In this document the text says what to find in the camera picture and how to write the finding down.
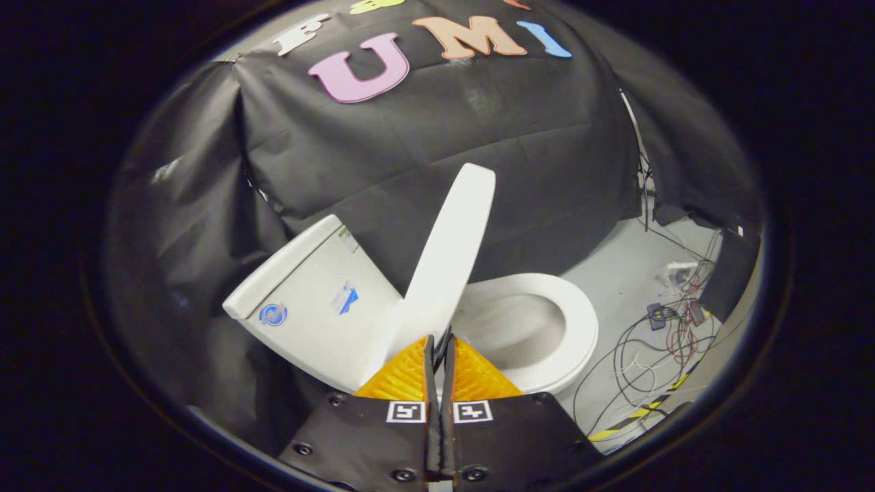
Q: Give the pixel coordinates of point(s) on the white ceramic toilet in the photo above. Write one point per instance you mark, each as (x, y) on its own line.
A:
(314, 321)

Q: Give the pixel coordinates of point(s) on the thin metal stand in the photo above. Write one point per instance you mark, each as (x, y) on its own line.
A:
(642, 171)

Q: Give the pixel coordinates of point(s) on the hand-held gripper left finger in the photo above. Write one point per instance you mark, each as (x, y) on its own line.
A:
(369, 437)

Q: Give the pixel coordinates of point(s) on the white toilet lid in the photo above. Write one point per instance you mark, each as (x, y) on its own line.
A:
(451, 253)

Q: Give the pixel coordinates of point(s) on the black box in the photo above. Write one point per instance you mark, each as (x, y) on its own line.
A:
(735, 273)

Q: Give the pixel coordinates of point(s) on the small black adapter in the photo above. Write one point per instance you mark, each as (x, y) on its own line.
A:
(660, 316)

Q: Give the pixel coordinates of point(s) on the white toilet seat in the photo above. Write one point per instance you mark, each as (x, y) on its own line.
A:
(581, 321)

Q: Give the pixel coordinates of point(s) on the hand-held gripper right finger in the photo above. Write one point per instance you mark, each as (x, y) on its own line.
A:
(513, 437)

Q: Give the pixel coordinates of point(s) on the black backdrop cloth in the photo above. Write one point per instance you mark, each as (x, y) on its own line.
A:
(444, 137)

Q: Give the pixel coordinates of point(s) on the yellow black floor tape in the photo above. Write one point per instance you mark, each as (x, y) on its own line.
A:
(642, 412)

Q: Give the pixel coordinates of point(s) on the white power strip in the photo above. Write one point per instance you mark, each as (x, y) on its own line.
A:
(681, 270)

